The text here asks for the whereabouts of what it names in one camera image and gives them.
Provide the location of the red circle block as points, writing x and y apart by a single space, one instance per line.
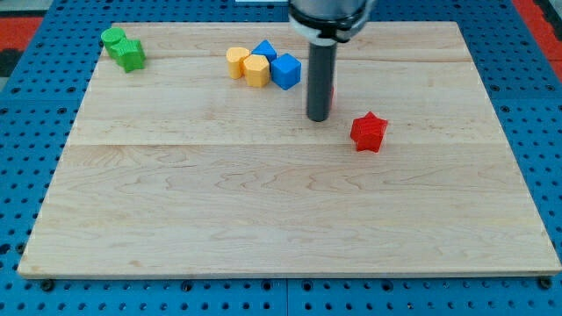
332 97

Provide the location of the grey robot arm flange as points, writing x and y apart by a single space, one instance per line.
326 22

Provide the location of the yellow hexagon block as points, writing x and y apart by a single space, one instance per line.
256 70

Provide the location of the green circle block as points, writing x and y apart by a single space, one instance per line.
110 38

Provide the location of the blue cube block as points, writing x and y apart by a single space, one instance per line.
286 71

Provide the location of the red star block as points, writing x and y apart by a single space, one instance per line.
368 132

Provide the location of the light wooden board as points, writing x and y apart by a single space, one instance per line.
177 171

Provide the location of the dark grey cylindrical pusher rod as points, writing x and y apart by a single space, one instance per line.
320 78

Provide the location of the blue triangle block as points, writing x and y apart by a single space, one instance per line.
266 49

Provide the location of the yellow heart block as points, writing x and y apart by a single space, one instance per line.
235 57

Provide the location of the green star block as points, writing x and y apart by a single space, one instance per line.
129 54

